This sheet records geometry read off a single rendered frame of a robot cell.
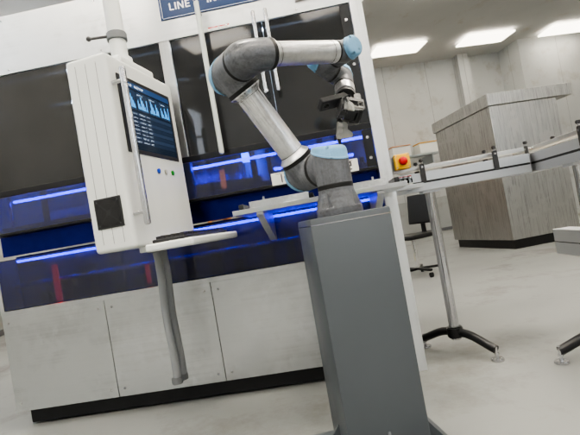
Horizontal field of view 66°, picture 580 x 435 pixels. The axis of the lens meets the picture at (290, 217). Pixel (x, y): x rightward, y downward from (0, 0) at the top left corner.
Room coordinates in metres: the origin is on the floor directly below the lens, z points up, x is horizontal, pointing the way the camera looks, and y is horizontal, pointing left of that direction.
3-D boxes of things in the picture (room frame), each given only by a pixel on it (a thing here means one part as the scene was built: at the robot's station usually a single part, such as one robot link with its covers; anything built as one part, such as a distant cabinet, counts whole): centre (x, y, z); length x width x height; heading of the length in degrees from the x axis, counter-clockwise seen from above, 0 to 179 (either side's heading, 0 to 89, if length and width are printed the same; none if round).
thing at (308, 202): (2.02, -0.14, 0.87); 0.70 x 0.48 x 0.02; 86
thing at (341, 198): (1.46, -0.16, 0.84); 0.15 x 0.15 x 0.10
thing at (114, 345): (2.72, 0.47, 0.44); 2.06 x 1.00 x 0.88; 86
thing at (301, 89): (2.18, -0.24, 1.50); 0.43 x 0.01 x 0.59; 86
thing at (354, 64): (2.16, -0.43, 1.40); 0.05 x 0.01 x 0.80; 86
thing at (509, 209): (6.63, -3.25, 1.02); 1.58 x 1.23 x 2.04; 8
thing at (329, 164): (1.47, -0.16, 0.96); 0.13 x 0.12 x 0.14; 34
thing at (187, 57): (2.22, 0.21, 1.50); 0.47 x 0.01 x 0.59; 86
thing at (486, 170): (2.29, -0.87, 0.92); 0.69 x 0.15 x 0.16; 86
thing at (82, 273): (2.23, 0.53, 0.73); 1.98 x 0.01 x 0.25; 86
